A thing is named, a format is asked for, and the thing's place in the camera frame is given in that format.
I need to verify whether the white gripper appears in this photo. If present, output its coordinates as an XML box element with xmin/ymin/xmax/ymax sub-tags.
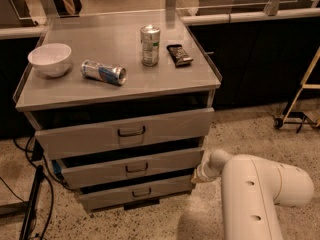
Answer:
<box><xmin>191</xmin><ymin>161</ymin><xmax>222</xmax><ymax>184</ymax></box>

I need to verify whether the grey bottom drawer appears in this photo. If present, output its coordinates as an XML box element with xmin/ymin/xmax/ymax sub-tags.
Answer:
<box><xmin>79</xmin><ymin>168</ymin><xmax>194</xmax><ymax>212</ymax></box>

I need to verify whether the grey drawer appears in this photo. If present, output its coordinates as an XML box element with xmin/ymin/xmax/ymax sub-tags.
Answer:
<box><xmin>62</xmin><ymin>147</ymin><xmax>204</xmax><ymax>189</ymax></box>
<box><xmin>79</xmin><ymin>168</ymin><xmax>194</xmax><ymax>212</ymax></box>
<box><xmin>36</xmin><ymin>108</ymin><xmax>214</xmax><ymax>159</ymax></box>

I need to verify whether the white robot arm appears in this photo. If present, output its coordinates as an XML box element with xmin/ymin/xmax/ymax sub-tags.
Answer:
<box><xmin>191</xmin><ymin>150</ymin><xmax>314</xmax><ymax>240</ymax></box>

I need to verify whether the grey metal drawer cabinet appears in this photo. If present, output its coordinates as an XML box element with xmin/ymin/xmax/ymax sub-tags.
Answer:
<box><xmin>13</xmin><ymin>9</ymin><xmax>223</xmax><ymax>212</ymax></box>

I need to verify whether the grey middle drawer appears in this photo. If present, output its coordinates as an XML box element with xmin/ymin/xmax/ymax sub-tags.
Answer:
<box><xmin>62</xmin><ymin>147</ymin><xmax>204</xmax><ymax>189</ymax></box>

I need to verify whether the grey top drawer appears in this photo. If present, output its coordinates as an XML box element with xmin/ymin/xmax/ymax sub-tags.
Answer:
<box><xmin>36</xmin><ymin>108</ymin><xmax>214</xmax><ymax>159</ymax></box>

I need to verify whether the dark chocolate bar wrapper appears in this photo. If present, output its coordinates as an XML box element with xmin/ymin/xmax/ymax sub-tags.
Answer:
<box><xmin>166</xmin><ymin>44</ymin><xmax>193</xmax><ymax>67</ymax></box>

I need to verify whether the blue silver can lying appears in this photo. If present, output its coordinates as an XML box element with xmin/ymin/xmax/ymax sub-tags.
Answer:
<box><xmin>81</xmin><ymin>60</ymin><xmax>127</xmax><ymax>86</ymax></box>

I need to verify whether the silver green upright can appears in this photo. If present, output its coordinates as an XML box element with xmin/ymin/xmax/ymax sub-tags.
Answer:
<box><xmin>140</xmin><ymin>25</ymin><xmax>161</xmax><ymax>66</ymax></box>

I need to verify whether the black metal floor bar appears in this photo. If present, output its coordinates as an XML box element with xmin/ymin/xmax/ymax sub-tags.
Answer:
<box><xmin>19</xmin><ymin>165</ymin><xmax>44</xmax><ymax>240</ymax></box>

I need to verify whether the white ceramic bowl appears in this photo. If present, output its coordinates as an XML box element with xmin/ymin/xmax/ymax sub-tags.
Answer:
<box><xmin>28</xmin><ymin>43</ymin><xmax>72</xmax><ymax>77</ymax></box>

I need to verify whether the yellow wheeled cart frame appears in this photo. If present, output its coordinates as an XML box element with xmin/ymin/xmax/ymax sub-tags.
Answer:
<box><xmin>273</xmin><ymin>47</ymin><xmax>320</xmax><ymax>133</ymax></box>

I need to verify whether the black floor cable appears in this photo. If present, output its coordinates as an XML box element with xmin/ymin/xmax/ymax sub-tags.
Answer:
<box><xmin>0</xmin><ymin>135</ymin><xmax>71</xmax><ymax>240</ymax></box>

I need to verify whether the white counter rail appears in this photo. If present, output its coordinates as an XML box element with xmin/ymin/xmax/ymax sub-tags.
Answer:
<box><xmin>181</xmin><ymin>8</ymin><xmax>320</xmax><ymax>26</ymax></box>

